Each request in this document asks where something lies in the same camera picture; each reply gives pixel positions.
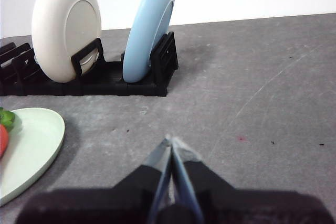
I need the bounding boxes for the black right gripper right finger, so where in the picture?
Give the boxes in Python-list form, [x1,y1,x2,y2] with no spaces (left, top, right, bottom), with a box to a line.
[172,136,333,224]

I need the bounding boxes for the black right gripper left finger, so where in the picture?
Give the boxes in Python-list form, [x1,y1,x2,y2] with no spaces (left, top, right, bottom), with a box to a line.
[14,134,173,224]

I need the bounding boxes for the green plate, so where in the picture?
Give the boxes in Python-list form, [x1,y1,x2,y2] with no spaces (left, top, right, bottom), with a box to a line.
[0,107,66,207]

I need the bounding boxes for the orange carrot with green leaves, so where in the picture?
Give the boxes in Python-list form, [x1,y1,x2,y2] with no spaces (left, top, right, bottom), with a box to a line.
[0,107,16,159]

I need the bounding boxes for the black plate rack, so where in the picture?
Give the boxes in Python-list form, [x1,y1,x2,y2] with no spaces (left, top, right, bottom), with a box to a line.
[0,31,180,97]

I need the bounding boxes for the blue plate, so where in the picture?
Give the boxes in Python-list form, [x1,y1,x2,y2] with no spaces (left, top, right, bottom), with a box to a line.
[122,0,176,83]

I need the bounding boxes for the beige plate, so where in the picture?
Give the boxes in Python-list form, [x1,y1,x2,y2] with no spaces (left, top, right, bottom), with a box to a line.
[31,0,102,83]

